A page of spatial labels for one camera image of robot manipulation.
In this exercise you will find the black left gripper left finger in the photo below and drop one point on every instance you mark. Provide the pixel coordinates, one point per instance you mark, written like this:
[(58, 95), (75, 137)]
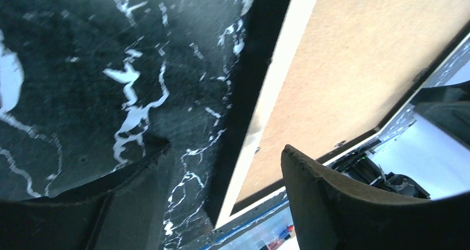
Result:
[(122, 210)]

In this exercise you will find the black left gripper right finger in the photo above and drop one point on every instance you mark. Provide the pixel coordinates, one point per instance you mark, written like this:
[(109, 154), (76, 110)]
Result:
[(332, 211)]

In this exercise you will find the brown backing board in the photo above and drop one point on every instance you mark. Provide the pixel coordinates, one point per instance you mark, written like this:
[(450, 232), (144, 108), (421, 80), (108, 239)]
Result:
[(349, 75)]

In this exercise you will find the wooden picture frame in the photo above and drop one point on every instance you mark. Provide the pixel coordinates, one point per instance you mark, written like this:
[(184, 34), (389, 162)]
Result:
[(271, 86)]

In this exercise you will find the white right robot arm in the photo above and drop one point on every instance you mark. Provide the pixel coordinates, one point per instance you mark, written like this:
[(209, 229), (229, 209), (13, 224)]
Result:
[(423, 152)]

